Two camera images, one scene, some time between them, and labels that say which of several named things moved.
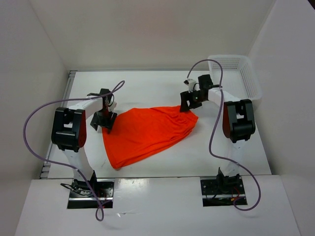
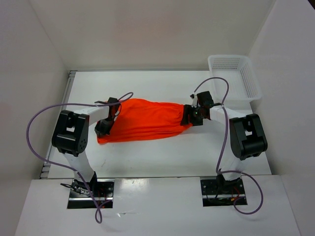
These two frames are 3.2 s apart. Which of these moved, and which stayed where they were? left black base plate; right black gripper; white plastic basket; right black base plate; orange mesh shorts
Moved: orange mesh shorts; right black gripper
Stayed: right black base plate; white plastic basket; left black base plate
